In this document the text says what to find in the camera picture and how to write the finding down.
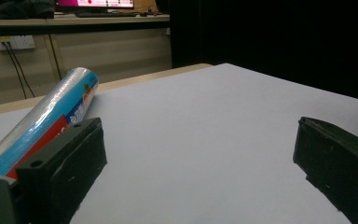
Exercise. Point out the blue plastic wrap roll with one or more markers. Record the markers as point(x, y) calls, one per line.
point(48, 119)

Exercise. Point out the black keyboard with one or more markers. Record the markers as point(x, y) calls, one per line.
point(105, 14)

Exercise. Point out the white wall socket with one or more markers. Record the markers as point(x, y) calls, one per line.
point(14, 42)

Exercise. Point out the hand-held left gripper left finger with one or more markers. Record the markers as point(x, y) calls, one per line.
point(62, 168)

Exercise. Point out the beige background desk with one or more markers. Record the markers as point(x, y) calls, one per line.
point(74, 22)

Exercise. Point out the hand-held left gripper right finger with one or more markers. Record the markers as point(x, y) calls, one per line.
point(338, 161)

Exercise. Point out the dark cloth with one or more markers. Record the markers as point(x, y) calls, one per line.
point(20, 8)

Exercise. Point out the computer monitor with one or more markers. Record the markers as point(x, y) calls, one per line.
point(95, 4)

